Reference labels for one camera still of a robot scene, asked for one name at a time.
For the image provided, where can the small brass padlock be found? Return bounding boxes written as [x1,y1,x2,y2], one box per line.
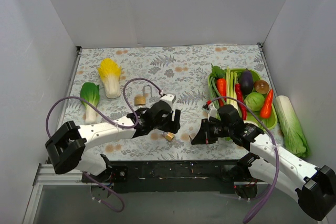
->
[162,132,175,142]

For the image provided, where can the large brass long-shackle padlock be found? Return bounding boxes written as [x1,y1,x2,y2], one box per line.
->
[134,84,152,106]

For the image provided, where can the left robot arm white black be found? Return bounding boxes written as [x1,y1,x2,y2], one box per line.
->
[45,101,181,182]

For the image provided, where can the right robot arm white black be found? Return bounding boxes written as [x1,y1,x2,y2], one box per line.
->
[191,102,335,221]

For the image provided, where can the green long beans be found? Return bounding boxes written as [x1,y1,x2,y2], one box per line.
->
[208,75,226,109]

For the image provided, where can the red chili pepper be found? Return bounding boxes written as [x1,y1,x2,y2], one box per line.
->
[235,83,247,120]

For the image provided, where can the orange red pepper left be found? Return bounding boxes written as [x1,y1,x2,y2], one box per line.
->
[216,78,226,97]

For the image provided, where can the round green cabbage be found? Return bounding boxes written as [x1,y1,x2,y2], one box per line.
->
[244,92,265,112]

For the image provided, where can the green plastic basket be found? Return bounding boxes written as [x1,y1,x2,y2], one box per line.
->
[218,68,277,129]

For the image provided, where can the orange carrot pepper right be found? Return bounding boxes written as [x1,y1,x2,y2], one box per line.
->
[260,89,274,119]

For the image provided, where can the white green scallions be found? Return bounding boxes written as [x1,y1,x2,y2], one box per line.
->
[225,67,238,111]

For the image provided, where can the purple eggplant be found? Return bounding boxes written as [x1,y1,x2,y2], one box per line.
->
[238,69,254,95]

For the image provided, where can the green spinach leaves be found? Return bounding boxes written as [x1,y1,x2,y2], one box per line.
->
[208,65,226,84]

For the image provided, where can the floral table cloth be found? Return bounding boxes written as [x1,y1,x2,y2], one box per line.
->
[60,45,269,161]

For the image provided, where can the brown mushroom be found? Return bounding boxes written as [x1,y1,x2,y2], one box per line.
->
[254,80,270,94]

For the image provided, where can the yellow napa cabbage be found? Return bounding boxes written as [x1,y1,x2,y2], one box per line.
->
[97,58,121,99]

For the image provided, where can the green bok choy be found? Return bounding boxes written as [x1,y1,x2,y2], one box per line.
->
[80,82,100,124]

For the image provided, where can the large green napa cabbage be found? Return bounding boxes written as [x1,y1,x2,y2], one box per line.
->
[274,95,310,158]

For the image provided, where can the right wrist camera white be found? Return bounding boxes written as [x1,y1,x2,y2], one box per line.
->
[202,100,217,120]

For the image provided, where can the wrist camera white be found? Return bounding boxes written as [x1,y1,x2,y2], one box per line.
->
[160,93,176,110]
[202,100,217,120]

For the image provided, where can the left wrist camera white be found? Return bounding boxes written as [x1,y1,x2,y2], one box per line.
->
[160,93,176,110]

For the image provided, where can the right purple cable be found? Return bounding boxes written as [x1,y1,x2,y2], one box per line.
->
[209,96,280,224]

